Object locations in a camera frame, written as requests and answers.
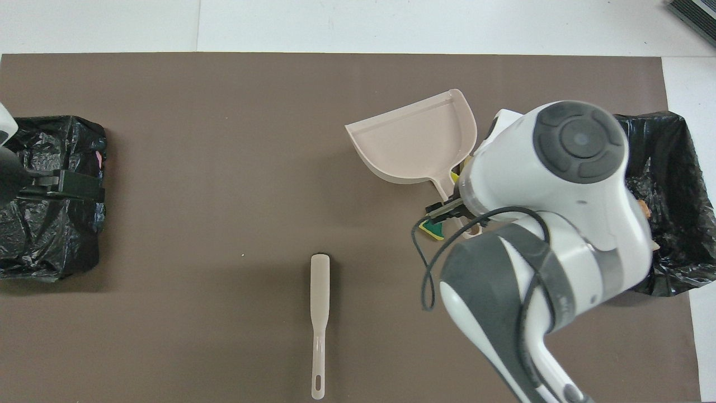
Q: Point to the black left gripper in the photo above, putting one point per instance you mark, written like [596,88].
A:
[14,176]

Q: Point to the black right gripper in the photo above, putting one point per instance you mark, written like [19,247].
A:
[447,210]

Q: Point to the yellow green sponge piece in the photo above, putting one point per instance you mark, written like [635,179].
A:
[430,229]

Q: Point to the long yellow sponge piece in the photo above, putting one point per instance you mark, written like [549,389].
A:
[455,177]

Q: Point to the beige plastic dustpan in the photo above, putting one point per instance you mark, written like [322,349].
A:
[414,145]

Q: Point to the beige brush black bristles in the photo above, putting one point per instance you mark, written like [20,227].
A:
[320,291]

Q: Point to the brown bread roll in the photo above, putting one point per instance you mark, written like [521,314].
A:
[645,210]

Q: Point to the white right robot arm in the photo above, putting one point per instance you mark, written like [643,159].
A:
[548,184]

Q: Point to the bin with black bag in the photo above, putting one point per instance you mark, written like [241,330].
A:
[682,184]
[45,240]

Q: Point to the brown table mat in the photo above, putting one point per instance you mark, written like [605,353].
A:
[168,336]

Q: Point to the dark grey ribbed panel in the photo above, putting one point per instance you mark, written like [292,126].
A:
[696,17]

